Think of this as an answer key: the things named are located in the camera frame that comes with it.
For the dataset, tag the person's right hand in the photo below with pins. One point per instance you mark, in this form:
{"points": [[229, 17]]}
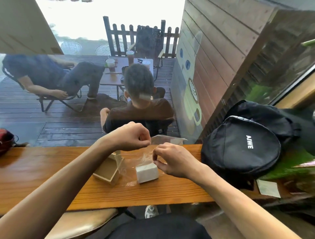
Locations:
{"points": [[177, 161]]}

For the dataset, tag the person's left hand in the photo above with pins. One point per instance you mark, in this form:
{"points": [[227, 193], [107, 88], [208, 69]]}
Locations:
{"points": [[128, 136]]}

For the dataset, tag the clear plastic zip bag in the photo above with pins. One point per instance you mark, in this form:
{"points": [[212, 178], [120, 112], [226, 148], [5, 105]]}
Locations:
{"points": [[137, 160]]}

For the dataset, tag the white napkin stack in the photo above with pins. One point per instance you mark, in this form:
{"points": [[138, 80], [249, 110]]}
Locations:
{"points": [[147, 173]]}

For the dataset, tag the wooden tissue box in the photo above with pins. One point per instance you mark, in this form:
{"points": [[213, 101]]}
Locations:
{"points": [[105, 171]]}

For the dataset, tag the person's right forearm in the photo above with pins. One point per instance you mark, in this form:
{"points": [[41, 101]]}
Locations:
{"points": [[246, 209]]}

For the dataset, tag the person's left forearm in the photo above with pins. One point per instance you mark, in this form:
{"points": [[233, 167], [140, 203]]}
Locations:
{"points": [[54, 189]]}

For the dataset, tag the person's white shoe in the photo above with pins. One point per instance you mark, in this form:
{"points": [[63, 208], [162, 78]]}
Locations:
{"points": [[151, 212]]}

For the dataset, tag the person's black shirt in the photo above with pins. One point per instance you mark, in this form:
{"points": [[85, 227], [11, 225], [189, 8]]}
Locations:
{"points": [[157, 227]]}

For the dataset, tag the black chair wooden armrest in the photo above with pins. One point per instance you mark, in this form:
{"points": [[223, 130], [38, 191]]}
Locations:
{"points": [[162, 124]]}

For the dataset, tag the small brown outdoor table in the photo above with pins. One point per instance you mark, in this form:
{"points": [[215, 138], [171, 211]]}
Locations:
{"points": [[110, 78]]}

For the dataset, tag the slim wooden stick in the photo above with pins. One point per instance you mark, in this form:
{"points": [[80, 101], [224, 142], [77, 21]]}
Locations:
{"points": [[113, 73]]}

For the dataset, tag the black backpack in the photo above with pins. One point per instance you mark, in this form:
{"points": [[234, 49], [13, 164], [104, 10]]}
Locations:
{"points": [[241, 147]]}

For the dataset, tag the black round ashtray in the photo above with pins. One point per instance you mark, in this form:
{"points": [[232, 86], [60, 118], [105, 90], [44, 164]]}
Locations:
{"points": [[124, 69]]}

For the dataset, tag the clear plastic drink cup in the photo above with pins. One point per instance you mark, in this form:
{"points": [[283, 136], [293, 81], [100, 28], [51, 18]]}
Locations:
{"points": [[130, 57], [110, 64], [146, 63]]}

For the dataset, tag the black metal folding chair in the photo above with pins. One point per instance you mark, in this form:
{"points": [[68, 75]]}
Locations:
{"points": [[49, 98]]}

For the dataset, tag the white paper note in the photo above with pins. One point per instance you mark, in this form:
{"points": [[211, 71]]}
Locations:
{"points": [[268, 188]]}

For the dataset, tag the black fabric folding chair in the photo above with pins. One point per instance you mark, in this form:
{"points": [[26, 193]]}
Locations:
{"points": [[149, 41]]}

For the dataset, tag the tan cushioned stool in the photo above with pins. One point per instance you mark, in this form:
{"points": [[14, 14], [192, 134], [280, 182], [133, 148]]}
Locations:
{"points": [[78, 224]]}

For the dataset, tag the dark wooden picket fence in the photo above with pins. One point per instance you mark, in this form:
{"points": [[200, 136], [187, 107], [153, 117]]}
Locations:
{"points": [[115, 37]]}

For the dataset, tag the green turf mat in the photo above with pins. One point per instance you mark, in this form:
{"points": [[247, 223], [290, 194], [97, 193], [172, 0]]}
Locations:
{"points": [[290, 162]]}

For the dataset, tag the red helmet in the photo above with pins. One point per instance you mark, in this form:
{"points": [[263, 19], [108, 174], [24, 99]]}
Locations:
{"points": [[6, 141]]}

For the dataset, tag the beige paper window poster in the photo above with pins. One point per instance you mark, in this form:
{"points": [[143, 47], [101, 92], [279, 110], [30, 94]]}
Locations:
{"points": [[24, 27]]}

